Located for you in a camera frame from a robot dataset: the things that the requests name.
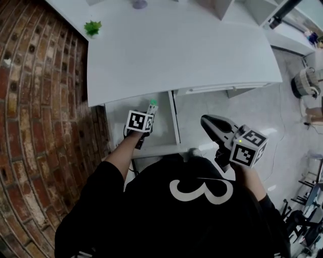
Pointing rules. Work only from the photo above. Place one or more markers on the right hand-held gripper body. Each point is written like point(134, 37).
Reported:
point(244, 153)

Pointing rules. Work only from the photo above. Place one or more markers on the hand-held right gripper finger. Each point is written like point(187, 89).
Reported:
point(217, 133)
point(222, 124)

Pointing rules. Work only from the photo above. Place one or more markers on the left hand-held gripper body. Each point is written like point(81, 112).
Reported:
point(138, 121)

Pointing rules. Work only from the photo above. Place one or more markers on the green and white product box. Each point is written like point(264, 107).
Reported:
point(153, 107)

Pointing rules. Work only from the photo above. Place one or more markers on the deep white drawer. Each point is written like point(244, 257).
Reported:
point(161, 131)

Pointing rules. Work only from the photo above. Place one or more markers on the person's left forearm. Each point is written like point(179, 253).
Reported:
point(123, 156)

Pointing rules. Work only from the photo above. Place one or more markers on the person's right forearm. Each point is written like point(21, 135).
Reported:
point(248, 181)

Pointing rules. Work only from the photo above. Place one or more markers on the person's white shoe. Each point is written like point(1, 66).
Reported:
point(194, 152)

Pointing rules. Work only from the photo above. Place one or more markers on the white desk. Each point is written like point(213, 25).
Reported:
point(176, 55)

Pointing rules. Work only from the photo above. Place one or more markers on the person's black printed shirt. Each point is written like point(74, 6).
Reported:
point(164, 221)

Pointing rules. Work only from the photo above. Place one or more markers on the small green potted plant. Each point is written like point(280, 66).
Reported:
point(93, 27)

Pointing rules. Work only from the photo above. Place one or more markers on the white window ledge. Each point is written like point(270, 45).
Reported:
point(290, 37)

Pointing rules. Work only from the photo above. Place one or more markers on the white shelf unit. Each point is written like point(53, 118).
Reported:
point(242, 10)

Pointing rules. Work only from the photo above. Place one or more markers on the grey glass table lamp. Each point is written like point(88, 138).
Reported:
point(139, 3)

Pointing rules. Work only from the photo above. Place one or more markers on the colourful small items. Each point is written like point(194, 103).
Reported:
point(314, 37)

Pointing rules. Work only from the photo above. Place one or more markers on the black metal frame chair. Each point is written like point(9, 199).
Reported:
point(306, 186)

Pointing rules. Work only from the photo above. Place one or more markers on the black window frame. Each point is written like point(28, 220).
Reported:
point(282, 12)

